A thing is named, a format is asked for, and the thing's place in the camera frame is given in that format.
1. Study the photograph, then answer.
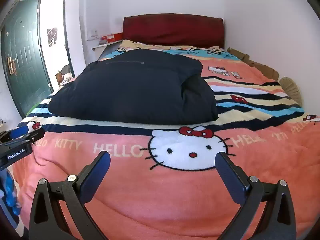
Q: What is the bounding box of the dark navy puffer jacket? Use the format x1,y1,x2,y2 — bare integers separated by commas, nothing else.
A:
48,49,218,125

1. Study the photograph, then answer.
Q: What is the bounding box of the blue patterned sleeve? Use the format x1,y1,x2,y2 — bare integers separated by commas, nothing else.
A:
1,169,21,216

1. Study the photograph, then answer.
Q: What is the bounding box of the dark green door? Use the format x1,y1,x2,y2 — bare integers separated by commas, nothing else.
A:
1,0,52,118

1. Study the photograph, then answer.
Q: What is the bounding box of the striped Hello Kitty blanket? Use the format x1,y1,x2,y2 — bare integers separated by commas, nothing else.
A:
13,40,319,239

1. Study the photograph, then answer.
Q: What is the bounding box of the brown cardboard sheet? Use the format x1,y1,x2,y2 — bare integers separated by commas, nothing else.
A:
227,47,279,81

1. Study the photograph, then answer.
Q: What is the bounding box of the red white box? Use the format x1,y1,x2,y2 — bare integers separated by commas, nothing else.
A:
99,33,123,44

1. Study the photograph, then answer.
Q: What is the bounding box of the dark red headboard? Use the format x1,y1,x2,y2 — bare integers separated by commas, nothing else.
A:
123,14,225,48

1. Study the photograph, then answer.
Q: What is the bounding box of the white wall shelf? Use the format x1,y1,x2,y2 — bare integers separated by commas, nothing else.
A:
91,40,123,50

